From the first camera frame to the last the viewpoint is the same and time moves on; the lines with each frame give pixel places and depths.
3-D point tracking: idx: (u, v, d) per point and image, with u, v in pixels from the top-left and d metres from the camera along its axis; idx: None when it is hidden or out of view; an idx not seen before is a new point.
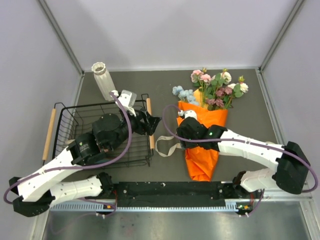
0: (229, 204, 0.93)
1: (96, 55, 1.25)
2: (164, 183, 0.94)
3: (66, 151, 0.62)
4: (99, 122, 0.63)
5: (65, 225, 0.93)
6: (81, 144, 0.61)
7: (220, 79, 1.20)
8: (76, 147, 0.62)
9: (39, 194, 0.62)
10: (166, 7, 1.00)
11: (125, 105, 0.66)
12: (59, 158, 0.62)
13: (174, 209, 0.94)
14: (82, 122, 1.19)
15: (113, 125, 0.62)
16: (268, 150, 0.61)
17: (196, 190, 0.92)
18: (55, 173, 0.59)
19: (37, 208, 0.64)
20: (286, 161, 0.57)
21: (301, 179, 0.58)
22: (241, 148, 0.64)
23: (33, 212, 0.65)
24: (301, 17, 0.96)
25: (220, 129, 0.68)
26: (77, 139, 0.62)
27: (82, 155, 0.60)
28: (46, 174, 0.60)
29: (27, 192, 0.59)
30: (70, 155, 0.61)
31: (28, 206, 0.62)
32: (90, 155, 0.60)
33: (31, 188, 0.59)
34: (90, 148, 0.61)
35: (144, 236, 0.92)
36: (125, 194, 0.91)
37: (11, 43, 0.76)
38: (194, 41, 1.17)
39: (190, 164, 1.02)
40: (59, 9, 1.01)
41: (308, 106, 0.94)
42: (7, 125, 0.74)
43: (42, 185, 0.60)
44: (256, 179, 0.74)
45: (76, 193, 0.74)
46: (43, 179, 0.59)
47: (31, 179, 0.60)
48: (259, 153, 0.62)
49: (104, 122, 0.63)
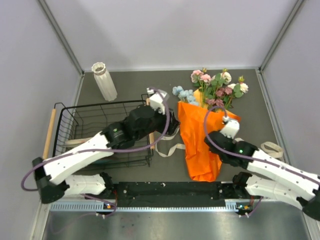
0: (229, 204, 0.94)
1: (96, 55, 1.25)
2: (164, 184, 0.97)
3: (100, 135, 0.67)
4: (137, 110, 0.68)
5: (65, 225, 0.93)
6: (116, 131, 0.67)
7: (220, 79, 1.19)
8: (110, 132, 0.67)
9: (66, 174, 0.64)
10: (166, 6, 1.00)
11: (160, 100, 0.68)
12: (91, 141, 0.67)
13: (175, 209, 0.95)
14: (82, 123, 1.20)
15: (150, 114, 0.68)
16: (303, 180, 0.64)
17: (196, 190, 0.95)
18: (89, 154, 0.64)
19: (55, 193, 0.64)
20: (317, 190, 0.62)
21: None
22: (274, 172, 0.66)
23: (50, 198, 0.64)
24: (300, 18, 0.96)
25: (249, 146, 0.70)
26: (112, 125, 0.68)
27: (116, 140, 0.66)
28: (80, 154, 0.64)
29: (59, 170, 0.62)
30: (104, 138, 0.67)
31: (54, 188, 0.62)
32: (122, 141, 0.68)
33: (61, 167, 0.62)
34: (123, 135, 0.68)
35: (144, 236, 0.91)
36: (125, 194, 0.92)
37: (11, 44, 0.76)
38: (195, 40, 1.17)
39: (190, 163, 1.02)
40: (59, 9, 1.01)
41: (309, 107, 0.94)
42: (6, 125, 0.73)
43: (73, 164, 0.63)
44: (271, 191, 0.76)
45: (86, 186, 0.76)
46: (77, 159, 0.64)
47: (62, 158, 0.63)
48: (294, 180, 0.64)
49: (142, 110, 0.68)
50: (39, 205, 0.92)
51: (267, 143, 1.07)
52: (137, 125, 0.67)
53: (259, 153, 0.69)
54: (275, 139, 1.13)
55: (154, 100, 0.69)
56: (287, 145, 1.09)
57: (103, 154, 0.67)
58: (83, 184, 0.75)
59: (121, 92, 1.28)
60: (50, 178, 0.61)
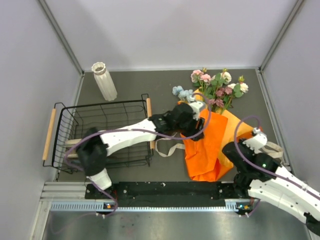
0: (229, 204, 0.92)
1: (96, 55, 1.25)
2: (164, 184, 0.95)
3: (148, 121, 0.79)
4: (182, 105, 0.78)
5: (65, 225, 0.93)
6: (161, 120, 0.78)
7: (220, 79, 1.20)
8: (156, 120, 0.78)
9: (114, 149, 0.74)
10: (166, 7, 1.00)
11: (197, 108, 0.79)
12: (141, 124, 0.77)
13: (175, 209, 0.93)
14: (82, 122, 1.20)
15: (191, 111, 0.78)
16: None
17: (196, 190, 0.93)
18: (139, 134, 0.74)
19: (103, 164, 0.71)
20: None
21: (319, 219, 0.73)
22: (295, 192, 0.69)
23: (93, 170, 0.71)
24: (300, 18, 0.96)
25: (273, 162, 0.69)
26: (157, 115, 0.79)
27: (161, 127, 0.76)
28: (131, 133, 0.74)
29: (112, 142, 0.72)
30: (152, 124, 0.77)
31: (102, 159, 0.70)
32: (165, 129, 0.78)
33: (116, 139, 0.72)
34: (166, 124, 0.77)
35: (144, 236, 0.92)
36: (125, 194, 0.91)
37: (11, 44, 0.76)
38: (195, 40, 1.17)
39: (190, 162, 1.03)
40: (59, 9, 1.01)
41: (309, 107, 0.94)
42: (7, 125, 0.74)
43: (126, 140, 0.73)
44: (276, 201, 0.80)
45: (100, 177, 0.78)
46: (129, 135, 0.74)
47: (117, 133, 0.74)
48: (313, 203, 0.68)
49: (185, 107, 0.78)
50: (39, 204, 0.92)
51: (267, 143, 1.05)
52: (180, 119, 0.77)
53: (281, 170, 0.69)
54: (275, 139, 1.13)
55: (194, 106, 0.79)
56: (287, 145, 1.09)
57: (149, 136, 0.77)
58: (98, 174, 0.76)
59: (121, 92, 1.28)
60: (107, 146, 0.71)
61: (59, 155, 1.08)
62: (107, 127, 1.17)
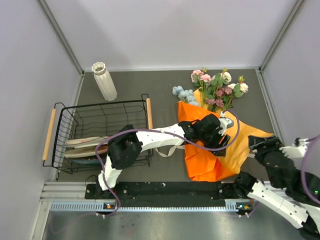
0: (229, 204, 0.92)
1: (96, 55, 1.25)
2: (164, 184, 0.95)
3: (178, 126, 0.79)
4: (212, 116, 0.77)
5: (65, 225, 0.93)
6: (189, 127, 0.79)
7: (220, 79, 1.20)
8: (184, 127, 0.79)
9: (145, 147, 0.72)
10: (166, 7, 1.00)
11: (224, 123, 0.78)
12: (172, 128, 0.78)
13: (174, 209, 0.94)
14: (82, 122, 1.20)
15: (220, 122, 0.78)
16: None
17: (196, 190, 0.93)
18: (170, 137, 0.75)
19: (130, 162, 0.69)
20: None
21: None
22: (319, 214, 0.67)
23: (122, 165, 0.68)
24: (300, 18, 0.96)
25: None
26: (186, 122, 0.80)
27: (188, 134, 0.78)
28: (164, 135, 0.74)
29: (146, 141, 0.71)
30: (181, 130, 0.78)
31: (135, 155, 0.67)
32: (192, 137, 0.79)
33: (149, 139, 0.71)
34: (193, 133, 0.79)
35: (144, 236, 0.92)
36: (125, 194, 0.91)
37: (10, 44, 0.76)
38: (195, 40, 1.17)
39: (189, 162, 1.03)
40: (59, 9, 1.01)
41: (309, 107, 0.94)
42: (6, 125, 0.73)
43: (158, 141, 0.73)
44: (276, 206, 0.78)
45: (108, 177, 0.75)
46: (161, 137, 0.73)
47: (151, 133, 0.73)
48: None
49: (215, 118, 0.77)
50: (39, 205, 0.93)
51: None
52: (207, 129, 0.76)
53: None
54: None
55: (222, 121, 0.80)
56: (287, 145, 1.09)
57: (178, 141, 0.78)
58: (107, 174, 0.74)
59: (121, 92, 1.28)
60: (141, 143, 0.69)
61: (59, 155, 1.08)
62: (107, 127, 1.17)
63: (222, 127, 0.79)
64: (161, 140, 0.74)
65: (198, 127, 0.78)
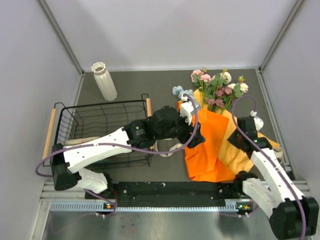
0: (229, 204, 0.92)
1: (96, 55, 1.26)
2: (164, 184, 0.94)
3: (121, 131, 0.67)
4: (162, 110, 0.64)
5: (65, 225, 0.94)
6: (137, 129, 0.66)
7: (220, 79, 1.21)
8: (132, 130, 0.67)
9: (81, 165, 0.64)
10: (166, 7, 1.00)
11: (188, 110, 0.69)
12: (113, 136, 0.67)
13: (174, 209, 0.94)
14: (82, 122, 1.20)
15: (175, 117, 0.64)
16: (286, 188, 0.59)
17: (196, 190, 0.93)
18: (109, 148, 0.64)
19: (69, 181, 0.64)
20: (292, 206, 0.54)
21: (292, 231, 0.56)
22: (267, 169, 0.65)
23: (63, 186, 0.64)
24: (300, 17, 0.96)
25: (265, 143, 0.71)
26: (133, 123, 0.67)
27: (136, 138, 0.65)
28: (99, 147, 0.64)
29: (74, 160, 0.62)
30: (125, 135, 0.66)
31: (68, 177, 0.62)
32: (142, 141, 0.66)
33: (80, 157, 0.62)
34: (144, 135, 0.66)
35: (144, 236, 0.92)
36: (125, 194, 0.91)
37: (10, 44, 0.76)
38: (195, 40, 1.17)
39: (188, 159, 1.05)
40: (59, 8, 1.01)
41: (309, 107, 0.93)
42: (6, 125, 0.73)
43: (92, 156, 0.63)
44: (259, 194, 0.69)
45: (92, 180, 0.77)
46: (95, 151, 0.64)
47: (81, 148, 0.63)
48: (277, 183, 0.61)
49: (167, 112, 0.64)
50: (39, 204, 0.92)
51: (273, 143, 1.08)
52: (159, 128, 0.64)
53: (269, 150, 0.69)
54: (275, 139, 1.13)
55: (185, 108, 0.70)
56: (287, 145, 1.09)
57: (121, 149, 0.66)
58: (90, 179, 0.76)
59: (121, 92, 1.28)
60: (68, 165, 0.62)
61: None
62: (107, 127, 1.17)
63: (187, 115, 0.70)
64: (97, 154, 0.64)
65: (150, 128, 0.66)
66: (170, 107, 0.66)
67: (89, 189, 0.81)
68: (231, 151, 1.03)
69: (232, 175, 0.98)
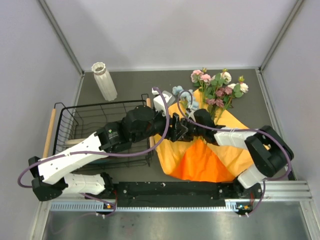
0: (229, 204, 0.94)
1: (96, 55, 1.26)
2: (164, 184, 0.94)
3: (94, 136, 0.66)
4: (134, 111, 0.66)
5: (65, 225, 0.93)
6: (110, 132, 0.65)
7: (220, 79, 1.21)
8: (104, 134, 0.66)
9: (58, 176, 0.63)
10: (166, 7, 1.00)
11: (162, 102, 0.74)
12: (85, 142, 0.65)
13: (174, 209, 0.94)
14: (82, 122, 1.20)
15: (148, 117, 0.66)
16: (246, 132, 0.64)
17: (196, 190, 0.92)
18: (81, 156, 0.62)
19: (51, 192, 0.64)
20: (255, 138, 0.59)
21: (276, 159, 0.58)
22: (227, 135, 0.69)
23: (47, 196, 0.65)
24: (300, 17, 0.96)
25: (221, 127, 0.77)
26: (106, 127, 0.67)
27: (110, 142, 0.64)
28: (72, 156, 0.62)
29: (48, 173, 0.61)
30: (98, 140, 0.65)
31: (46, 189, 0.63)
32: (116, 144, 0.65)
33: (53, 169, 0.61)
34: (118, 137, 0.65)
35: (144, 236, 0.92)
36: (125, 194, 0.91)
37: (10, 44, 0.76)
38: (195, 40, 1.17)
39: (169, 159, 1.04)
40: (59, 8, 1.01)
41: (309, 107, 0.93)
42: (6, 125, 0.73)
43: (65, 167, 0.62)
44: (250, 173, 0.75)
45: (84, 185, 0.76)
46: (68, 162, 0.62)
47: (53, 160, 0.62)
48: (238, 135, 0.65)
49: (141, 112, 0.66)
50: (39, 205, 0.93)
51: None
52: (134, 128, 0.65)
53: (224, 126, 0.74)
54: None
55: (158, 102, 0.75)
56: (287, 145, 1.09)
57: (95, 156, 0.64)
58: (81, 183, 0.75)
59: (121, 92, 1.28)
60: (42, 178, 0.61)
61: None
62: None
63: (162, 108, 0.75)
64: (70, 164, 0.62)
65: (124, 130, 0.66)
66: (144, 106, 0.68)
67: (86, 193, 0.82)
68: (232, 152, 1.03)
69: (232, 177, 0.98)
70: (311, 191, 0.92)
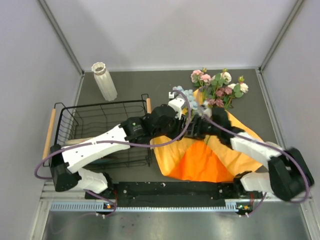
0: (229, 204, 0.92)
1: (96, 55, 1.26)
2: (164, 184, 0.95)
3: (119, 128, 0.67)
4: (161, 107, 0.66)
5: (65, 225, 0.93)
6: (134, 125, 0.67)
7: (220, 79, 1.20)
8: (128, 126, 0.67)
9: (80, 165, 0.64)
10: (166, 7, 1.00)
11: (178, 105, 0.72)
12: (110, 133, 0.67)
13: (174, 209, 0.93)
14: (82, 122, 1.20)
15: (173, 113, 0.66)
16: (269, 150, 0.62)
17: (196, 190, 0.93)
18: (107, 145, 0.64)
19: (71, 182, 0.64)
20: (280, 160, 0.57)
21: (295, 186, 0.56)
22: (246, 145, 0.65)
23: (64, 186, 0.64)
24: (300, 18, 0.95)
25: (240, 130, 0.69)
26: (130, 119, 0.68)
27: (134, 134, 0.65)
28: (98, 145, 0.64)
29: (74, 159, 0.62)
30: (123, 132, 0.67)
31: (68, 177, 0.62)
32: (140, 136, 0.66)
33: (78, 156, 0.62)
34: (141, 130, 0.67)
35: (144, 236, 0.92)
36: (125, 194, 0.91)
37: (10, 44, 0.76)
38: (195, 41, 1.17)
39: (167, 161, 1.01)
40: (59, 8, 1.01)
41: (309, 107, 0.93)
42: (6, 125, 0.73)
43: (90, 154, 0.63)
44: (257, 181, 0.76)
45: (93, 180, 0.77)
46: (93, 150, 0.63)
47: (79, 147, 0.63)
48: (260, 150, 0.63)
49: (166, 108, 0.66)
50: (39, 204, 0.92)
51: None
52: (158, 123, 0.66)
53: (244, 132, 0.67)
54: (275, 139, 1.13)
55: (174, 104, 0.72)
56: (287, 145, 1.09)
57: (120, 146, 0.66)
58: (90, 179, 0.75)
59: (121, 92, 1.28)
60: (67, 165, 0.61)
61: None
62: (107, 127, 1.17)
63: (176, 109, 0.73)
64: (95, 153, 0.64)
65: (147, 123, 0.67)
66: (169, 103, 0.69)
67: (89, 190, 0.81)
68: (232, 152, 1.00)
69: (232, 177, 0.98)
70: (311, 191, 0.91)
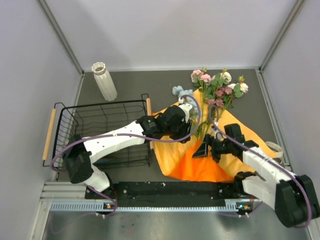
0: (229, 204, 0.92)
1: (96, 55, 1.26)
2: (164, 184, 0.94)
3: (135, 123, 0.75)
4: (173, 107, 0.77)
5: (65, 225, 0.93)
6: (149, 122, 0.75)
7: (220, 79, 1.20)
8: (144, 123, 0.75)
9: (99, 155, 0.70)
10: (166, 7, 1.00)
11: (186, 109, 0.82)
12: (128, 127, 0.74)
13: (174, 209, 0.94)
14: (82, 122, 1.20)
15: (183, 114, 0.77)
16: (280, 173, 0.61)
17: (196, 189, 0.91)
18: (126, 138, 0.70)
19: (87, 172, 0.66)
20: (289, 185, 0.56)
21: (299, 214, 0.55)
22: (257, 162, 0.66)
23: (79, 177, 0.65)
24: (300, 17, 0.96)
25: (252, 144, 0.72)
26: (145, 117, 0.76)
27: (149, 129, 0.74)
28: (118, 137, 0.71)
29: (95, 149, 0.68)
30: (139, 127, 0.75)
31: (87, 166, 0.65)
32: (154, 132, 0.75)
33: (100, 146, 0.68)
34: (156, 127, 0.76)
35: (144, 236, 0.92)
36: (125, 194, 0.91)
37: (10, 44, 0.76)
38: (195, 41, 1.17)
39: (168, 162, 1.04)
40: (59, 8, 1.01)
41: (309, 106, 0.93)
42: (6, 125, 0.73)
43: (110, 145, 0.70)
44: (259, 190, 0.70)
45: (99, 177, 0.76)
46: (114, 141, 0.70)
47: (100, 138, 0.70)
48: (270, 170, 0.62)
49: (178, 109, 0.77)
50: (39, 205, 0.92)
51: (268, 143, 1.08)
52: (171, 121, 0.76)
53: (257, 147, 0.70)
54: (275, 139, 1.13)
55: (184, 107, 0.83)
56: (287, 145, 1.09)
57: (137, 140, 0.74)
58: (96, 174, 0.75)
59: (121, 92, 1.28)
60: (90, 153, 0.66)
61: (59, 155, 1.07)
62: (107, 127, 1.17)
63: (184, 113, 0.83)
64: (115, 145, 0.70)
65: (161, 120, 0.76)
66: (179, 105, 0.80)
67: (93, 187, 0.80)
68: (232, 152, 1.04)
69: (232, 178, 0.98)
70: None
